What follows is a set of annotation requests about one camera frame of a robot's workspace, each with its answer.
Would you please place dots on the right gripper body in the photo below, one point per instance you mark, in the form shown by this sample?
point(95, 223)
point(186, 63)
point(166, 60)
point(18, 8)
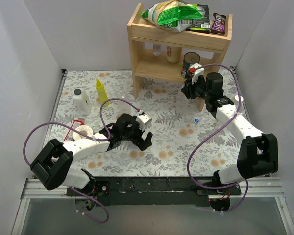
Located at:
point(190, 87)

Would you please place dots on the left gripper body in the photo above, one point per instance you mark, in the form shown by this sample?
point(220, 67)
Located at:
point(139, 134)

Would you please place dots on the clear round bottle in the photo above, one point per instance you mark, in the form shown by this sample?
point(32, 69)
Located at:
point(124, 95)

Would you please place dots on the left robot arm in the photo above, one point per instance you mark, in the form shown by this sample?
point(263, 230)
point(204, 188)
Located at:
point(53, 168)

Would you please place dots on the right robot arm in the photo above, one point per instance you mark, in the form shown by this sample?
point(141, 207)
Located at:
point(258, 154)

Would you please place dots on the cream bottle on shelf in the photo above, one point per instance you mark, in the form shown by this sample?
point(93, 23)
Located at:
point(173, 54)

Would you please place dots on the yellow squeeze bottle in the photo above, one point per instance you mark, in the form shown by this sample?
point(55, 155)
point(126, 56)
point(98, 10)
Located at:
point(101, 91)

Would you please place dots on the small clear bottle on shelf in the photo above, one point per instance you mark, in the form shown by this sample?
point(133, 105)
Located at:
point(156, 49)

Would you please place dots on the white bottle black cap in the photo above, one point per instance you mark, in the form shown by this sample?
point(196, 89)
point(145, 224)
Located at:
point(82, 101)

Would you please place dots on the tin can on shelf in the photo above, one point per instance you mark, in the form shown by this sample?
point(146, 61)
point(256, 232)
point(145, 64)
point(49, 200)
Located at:
point(190, 58)

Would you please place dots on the black can with foil lid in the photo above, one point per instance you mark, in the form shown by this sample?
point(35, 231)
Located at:
point(84, 129)

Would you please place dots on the wooden shelf unit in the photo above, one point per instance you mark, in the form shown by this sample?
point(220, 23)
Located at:
point(145, 65)

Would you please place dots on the black green box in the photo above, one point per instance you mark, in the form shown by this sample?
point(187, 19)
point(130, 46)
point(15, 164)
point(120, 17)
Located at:
point(201, 25)

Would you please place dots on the red flat box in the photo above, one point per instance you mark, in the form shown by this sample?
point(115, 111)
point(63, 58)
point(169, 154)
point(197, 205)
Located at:
point(76, 123)

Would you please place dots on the dark chocolate bar pack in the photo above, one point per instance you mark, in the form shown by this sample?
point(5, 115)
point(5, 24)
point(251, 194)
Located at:
point(218, 26)

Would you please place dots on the green chip bag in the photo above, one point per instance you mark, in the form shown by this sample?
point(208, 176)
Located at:
point(173, 15)

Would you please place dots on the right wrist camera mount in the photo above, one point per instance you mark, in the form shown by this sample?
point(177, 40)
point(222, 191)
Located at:
point(195, 70)

